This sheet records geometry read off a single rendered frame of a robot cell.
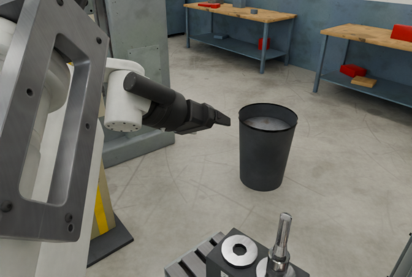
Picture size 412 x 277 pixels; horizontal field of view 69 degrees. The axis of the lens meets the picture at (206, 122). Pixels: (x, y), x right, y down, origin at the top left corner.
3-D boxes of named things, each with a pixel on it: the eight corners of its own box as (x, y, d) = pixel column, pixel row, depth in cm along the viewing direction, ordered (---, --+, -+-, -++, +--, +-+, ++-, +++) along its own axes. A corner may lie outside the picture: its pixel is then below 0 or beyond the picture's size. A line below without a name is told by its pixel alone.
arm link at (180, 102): (175, 146, 73) (136, 135, 64) (176, 108, 76) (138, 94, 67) (217, 136, 65) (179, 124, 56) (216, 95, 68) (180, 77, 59)
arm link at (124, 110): (142, 140, 62) (92, 127, 54) (144, 92, 66) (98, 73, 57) (182, 129, 56) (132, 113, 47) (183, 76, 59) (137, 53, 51)
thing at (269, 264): (288, 268, 70) (292, 252, 67) (283, 286, 66) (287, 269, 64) (268, 261, 72) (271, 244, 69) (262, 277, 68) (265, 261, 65)
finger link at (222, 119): (228, 129, 72) (212, 122, 67) (227, 116, 73) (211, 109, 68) (233, 127, 71) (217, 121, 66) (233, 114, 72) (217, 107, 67)
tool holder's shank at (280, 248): (288, 250, 66) (295, 214, 61) (284, 262, 64) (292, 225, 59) (273, 245, 68) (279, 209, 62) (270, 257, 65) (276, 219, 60)
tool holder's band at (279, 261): (292, 252, 67) (292, 249, 67) (287, 269, 64) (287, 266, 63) (271, 244, 69) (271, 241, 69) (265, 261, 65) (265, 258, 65)
